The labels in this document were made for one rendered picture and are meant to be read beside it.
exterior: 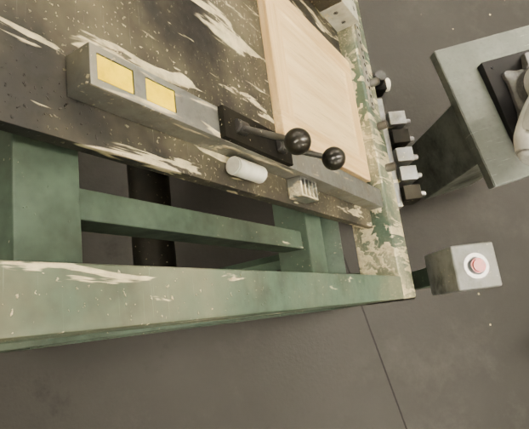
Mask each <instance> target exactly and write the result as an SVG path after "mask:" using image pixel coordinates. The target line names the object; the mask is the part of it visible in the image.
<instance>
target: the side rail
mask: <svg viewBox="0 0 529 429"><path fill-rule="evenodd" d="M401 299H404V294H403V289H402V285H401V277H400V276H382V275H361V274H340V273H319V272H277V271H256V270H235V269H213V268H192V267H171V266H130V265H109V264H88V263H66V262H45V261H24V260H0V344H4V343H13V342H21V341H29V340H43V339H51V338H60V337H67V336H75V335H90V334H98V333H106V332H114V331H122V330H130V329H145V328H153V327H161V326H168V325H176V324H185V323H200V322H207V321H215V320H224V319H232V318H239V317H254V316H262V315H270V314H278V313H286V312H301V311H309V310H317V309H325V308H333V307H341V306H356V305H364V304H371V303H377V302H383V301H390V300H401Z"/></svg>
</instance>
